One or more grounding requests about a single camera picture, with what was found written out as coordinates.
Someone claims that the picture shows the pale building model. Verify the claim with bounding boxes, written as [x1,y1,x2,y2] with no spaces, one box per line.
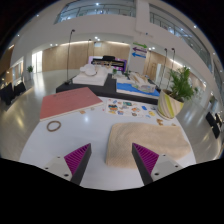
[128,71,157,94]

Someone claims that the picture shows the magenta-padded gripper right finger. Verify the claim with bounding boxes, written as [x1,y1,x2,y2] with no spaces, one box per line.
[131,142,184,186]

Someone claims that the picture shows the white sheet with colourful stickers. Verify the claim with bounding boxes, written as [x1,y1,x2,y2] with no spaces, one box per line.
[104,97,158,119]

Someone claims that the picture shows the distant potted plant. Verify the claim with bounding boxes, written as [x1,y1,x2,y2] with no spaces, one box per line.
[26,65,35,80]

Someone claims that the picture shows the green plant in striped pot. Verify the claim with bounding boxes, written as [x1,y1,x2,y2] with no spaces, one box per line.
[156,65,195,120]

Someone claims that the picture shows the group of black chairs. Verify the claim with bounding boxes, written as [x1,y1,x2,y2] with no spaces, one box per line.
[0,81,27,106]
[205,111,224,139]

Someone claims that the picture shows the white sign with coloured arrows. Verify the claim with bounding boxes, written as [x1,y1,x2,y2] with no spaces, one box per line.
[128,40,149,75]

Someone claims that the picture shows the black piano with purple screen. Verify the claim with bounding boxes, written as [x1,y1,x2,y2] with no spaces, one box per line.
[90,55,128,73]

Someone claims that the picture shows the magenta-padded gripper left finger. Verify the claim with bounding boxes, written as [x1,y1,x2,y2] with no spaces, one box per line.
[42,143,93,186]

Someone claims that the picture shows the blue model base board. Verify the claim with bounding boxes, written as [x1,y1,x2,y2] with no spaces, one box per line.
[116,81,160,99]

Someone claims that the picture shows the tall black floor lamp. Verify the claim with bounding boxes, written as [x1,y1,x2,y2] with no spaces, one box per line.
[64,28,76,85]
[159,47,169,89]
[166,47,177,91]

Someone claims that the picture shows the black display platform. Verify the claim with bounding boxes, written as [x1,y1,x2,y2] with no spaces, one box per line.
[55,73,160,106]

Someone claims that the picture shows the beige knitted towel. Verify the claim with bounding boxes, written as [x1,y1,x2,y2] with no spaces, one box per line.
[105,121,192,169]

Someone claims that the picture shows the pink flat board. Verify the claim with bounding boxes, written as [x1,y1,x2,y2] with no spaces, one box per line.
[39,86,104,122]

